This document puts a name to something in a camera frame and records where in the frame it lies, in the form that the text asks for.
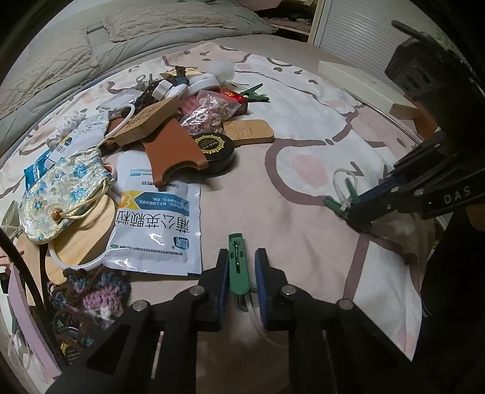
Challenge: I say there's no wooden oval board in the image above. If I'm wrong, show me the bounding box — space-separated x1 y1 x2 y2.
223 120 274 147

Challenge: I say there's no wooden block with text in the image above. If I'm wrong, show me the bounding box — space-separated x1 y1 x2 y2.
105 96 182 146

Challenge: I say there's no green plastic clip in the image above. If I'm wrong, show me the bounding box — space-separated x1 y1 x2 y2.
229 233 251 312
323 176 360 220

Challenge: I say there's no round wooden lid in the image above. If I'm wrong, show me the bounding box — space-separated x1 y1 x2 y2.
46 195 117 285

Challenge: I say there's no grey quilted blanket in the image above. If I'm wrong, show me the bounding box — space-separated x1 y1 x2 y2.
1 1 274 153

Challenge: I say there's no brown leather piece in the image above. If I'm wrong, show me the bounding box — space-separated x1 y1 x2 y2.
142 118 209 188

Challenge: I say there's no white cardboard box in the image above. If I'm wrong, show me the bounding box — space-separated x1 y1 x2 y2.
318 61 418 120

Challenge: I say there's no white tape roll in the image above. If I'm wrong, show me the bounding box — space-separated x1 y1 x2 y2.
152 80 174 101

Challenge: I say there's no black round tin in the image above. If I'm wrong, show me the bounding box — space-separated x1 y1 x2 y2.
192 133 235 176

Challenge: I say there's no white fluffy pompom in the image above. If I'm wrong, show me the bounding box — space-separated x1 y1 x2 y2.
208 61 235 85

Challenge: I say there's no floral brocade pouch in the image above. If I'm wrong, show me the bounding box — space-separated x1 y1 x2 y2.
19 147 113 245

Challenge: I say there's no bag of pink beads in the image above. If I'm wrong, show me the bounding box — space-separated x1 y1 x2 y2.
179 90 239 135

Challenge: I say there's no crochet yarn coaster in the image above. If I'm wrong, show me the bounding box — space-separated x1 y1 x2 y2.
49 266 131 323

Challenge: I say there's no red cigarette box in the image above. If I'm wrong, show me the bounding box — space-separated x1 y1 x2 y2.
219 88 248 116

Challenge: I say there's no cartoon printed bed sheet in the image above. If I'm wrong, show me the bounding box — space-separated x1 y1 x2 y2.
0 42 441 360

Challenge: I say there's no white blue medicine sachet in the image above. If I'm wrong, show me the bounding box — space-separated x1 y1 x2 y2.
103 150 202 276

